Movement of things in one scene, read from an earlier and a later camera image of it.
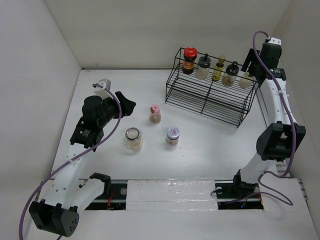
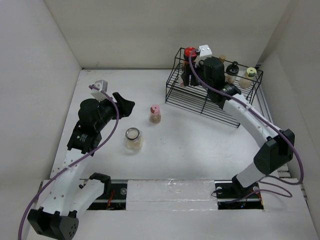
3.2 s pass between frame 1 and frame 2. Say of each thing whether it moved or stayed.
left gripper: stayed
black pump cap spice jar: stayed
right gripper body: moved
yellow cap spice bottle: stayed
